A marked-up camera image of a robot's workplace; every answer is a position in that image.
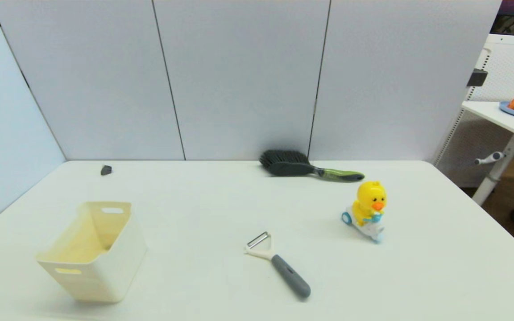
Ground grey table crank handle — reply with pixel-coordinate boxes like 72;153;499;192
475;152;506;165

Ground white peeler grey handle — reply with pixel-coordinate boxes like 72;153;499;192
244;231;311;300

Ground black panel clamp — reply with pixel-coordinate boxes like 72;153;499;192
467;69;488;87

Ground white pegboard panel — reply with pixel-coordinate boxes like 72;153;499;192
433;33;514;188

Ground white side table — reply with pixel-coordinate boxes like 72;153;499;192
462;101;514;206

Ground yellow duck scooter toy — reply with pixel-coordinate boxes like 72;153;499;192
341;180;388;244

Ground cream plastic storage bin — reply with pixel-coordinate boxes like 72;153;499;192
36;202;147;304

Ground black brush green handle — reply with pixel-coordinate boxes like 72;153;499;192
259;149;365;183

